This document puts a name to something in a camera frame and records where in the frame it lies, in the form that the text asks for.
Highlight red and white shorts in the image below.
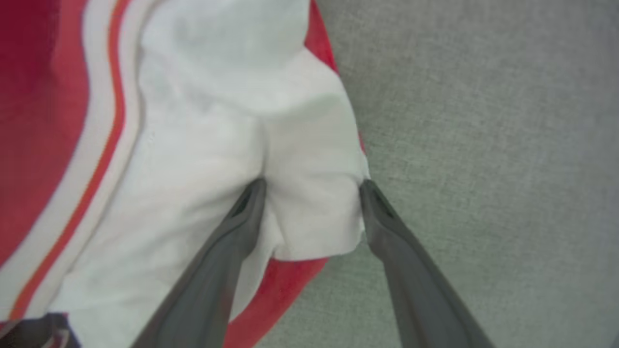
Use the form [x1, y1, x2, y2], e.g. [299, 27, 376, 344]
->
[0, 0, 371, 348]

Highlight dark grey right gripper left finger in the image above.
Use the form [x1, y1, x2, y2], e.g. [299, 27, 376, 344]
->
[131, 179, 267, 348]

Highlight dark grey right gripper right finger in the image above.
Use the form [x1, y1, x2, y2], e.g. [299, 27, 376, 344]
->
[360, 180, 494, 348]

